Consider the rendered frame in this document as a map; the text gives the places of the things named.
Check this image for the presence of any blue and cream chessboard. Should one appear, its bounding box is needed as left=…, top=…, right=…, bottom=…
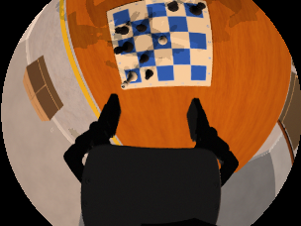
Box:
left=107, top=0, right=213, bottom=89

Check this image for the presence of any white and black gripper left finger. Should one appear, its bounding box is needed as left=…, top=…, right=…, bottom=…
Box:
left=63, top=93, right=122, bottom=183

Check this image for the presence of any black chess queen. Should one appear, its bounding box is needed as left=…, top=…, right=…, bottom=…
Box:
left=190, top=2, right=206, bottom=16

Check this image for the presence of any black knight chess piece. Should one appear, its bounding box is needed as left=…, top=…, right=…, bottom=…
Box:
left=167, top=1, right=178, bottom=12

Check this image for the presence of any black rook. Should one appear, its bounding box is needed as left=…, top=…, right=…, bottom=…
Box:
left=115, top=27, right=129, bottom=35

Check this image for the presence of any black chess king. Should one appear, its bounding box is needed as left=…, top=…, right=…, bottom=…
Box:
left=114, top=42, right=134, bottom=55

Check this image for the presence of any black pawn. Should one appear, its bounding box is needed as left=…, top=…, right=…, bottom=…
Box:
left=140, top=55, right=149, bottom=63
left=136, top=25, right=147, bottom=32
left=145, top=69, right=153, bottom=80

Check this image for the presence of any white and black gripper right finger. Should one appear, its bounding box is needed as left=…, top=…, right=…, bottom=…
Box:
left=186, top=98, right=239, bottom=187

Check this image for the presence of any white pawn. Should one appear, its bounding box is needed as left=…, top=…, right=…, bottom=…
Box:
left=158, top=37, right=167, bottom=45

